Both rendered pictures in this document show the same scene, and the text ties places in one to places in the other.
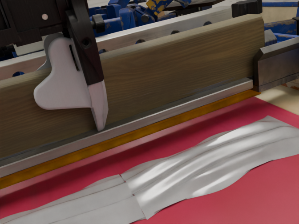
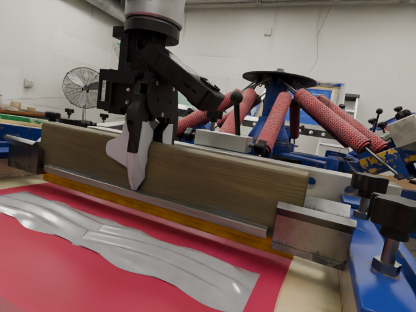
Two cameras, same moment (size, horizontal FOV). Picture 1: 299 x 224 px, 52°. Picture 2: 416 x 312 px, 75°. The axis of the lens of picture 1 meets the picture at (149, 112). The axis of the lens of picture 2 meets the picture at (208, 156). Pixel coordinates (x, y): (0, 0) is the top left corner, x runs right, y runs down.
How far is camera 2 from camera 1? 25 cm
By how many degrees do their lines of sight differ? 42
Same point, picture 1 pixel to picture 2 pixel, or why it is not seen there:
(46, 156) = (98, 184)
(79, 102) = (124, 161)
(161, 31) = not seen: hidden behind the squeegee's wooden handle
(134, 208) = (78, 235)
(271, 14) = not seen: outside the picture
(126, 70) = (167, 160)
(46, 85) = (113, 142)
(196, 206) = (92, 260)
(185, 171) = (129, 244)
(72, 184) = (101, 212)
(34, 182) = (99, 201)
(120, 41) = not seen: hidden behind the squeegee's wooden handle
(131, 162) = (137, 225)
